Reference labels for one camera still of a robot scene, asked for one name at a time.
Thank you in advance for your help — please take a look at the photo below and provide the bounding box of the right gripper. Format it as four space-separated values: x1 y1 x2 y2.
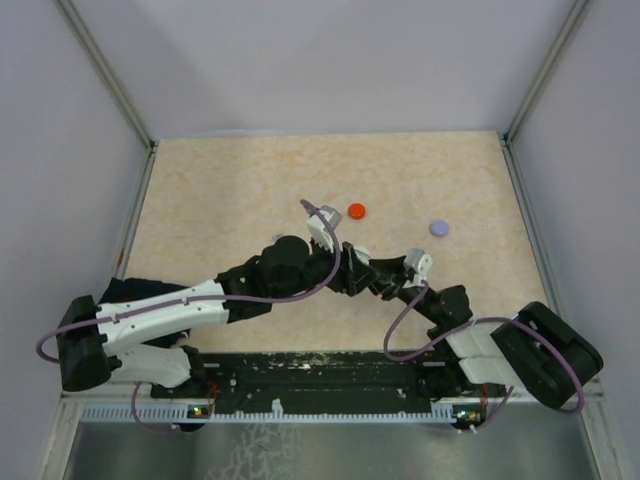
362 255 442 324

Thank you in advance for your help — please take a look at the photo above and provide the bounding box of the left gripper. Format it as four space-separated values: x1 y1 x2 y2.
272 230 381 302

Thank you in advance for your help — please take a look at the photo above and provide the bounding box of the red earbud charging case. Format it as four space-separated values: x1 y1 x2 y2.
347 203 367 220

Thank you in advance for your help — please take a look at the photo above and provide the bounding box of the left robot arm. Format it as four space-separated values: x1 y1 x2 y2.
56 236 378 397

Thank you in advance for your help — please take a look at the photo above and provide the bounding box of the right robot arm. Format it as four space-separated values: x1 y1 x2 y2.
368 250 604 414

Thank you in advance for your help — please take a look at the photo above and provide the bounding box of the purple earbud charging case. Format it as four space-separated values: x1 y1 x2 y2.
429 219 450 238

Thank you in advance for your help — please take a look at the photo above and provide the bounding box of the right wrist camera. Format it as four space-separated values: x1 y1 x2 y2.
403 248 433 284

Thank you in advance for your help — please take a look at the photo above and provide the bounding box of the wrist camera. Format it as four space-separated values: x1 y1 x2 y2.
403 248 433 284
306 205 342 253

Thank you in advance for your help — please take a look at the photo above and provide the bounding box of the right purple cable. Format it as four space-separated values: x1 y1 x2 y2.
382 279 587 415

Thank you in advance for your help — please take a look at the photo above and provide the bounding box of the purple cable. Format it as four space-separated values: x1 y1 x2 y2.
35 198 344 364
382 279 587 415

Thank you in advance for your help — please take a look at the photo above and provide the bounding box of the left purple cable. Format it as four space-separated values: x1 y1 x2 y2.
35 198 344 364

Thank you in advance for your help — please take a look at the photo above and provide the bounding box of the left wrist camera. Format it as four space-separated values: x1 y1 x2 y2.
306 205 342 253

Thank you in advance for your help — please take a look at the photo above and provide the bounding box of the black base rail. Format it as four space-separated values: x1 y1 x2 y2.
149 349 501 416

